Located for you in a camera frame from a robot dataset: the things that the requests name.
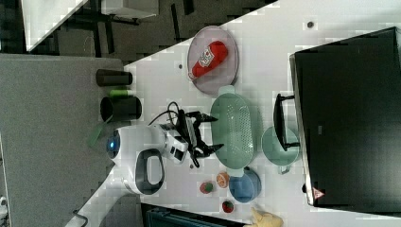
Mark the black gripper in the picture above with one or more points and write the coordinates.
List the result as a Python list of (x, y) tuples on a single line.
[(188, 127)]

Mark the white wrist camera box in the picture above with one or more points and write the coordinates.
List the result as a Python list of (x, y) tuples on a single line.
[(176, 147)]

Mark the red green strawberry toy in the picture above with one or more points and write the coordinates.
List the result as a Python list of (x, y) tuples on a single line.
[(206, 187)]

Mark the green flat spatula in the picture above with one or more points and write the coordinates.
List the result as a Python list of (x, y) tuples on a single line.
[(91, 141)]

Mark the black toaster oven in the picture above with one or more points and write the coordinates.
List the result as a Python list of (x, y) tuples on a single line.
[(347, 97)]

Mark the black cylindrical cup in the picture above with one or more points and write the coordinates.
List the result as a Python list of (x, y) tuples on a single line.
[(106, 77)]

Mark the grey round plate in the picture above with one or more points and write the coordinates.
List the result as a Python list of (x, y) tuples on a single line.
[(222, 75)]

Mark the green bottle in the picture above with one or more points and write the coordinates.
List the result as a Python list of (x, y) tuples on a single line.
[(121, 93)]

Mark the orange slice toy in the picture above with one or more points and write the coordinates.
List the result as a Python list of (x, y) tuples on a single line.
[(222, 179)]

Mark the dark teal crate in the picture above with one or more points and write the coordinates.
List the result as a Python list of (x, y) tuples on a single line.
[(165, 218)]

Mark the mint green plastic cup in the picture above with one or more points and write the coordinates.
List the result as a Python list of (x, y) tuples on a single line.
[(276, 154)]

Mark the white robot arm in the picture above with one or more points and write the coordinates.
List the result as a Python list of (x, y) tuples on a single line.
[(137, 153)]

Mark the mint green plastic strainer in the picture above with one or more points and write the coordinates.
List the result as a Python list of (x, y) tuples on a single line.
[(234, 129)]

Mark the black pen holder cup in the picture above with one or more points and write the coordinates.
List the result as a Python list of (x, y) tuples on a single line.
[(114, 109)]

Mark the blue plastic bowl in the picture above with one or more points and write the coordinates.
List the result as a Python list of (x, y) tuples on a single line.
[(245, 188)]

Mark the yellow plush toy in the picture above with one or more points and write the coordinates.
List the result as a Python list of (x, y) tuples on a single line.
[(264, 220)]

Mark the red plush ketchup bottle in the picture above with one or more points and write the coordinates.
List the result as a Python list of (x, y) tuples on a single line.
[(212, 56)]

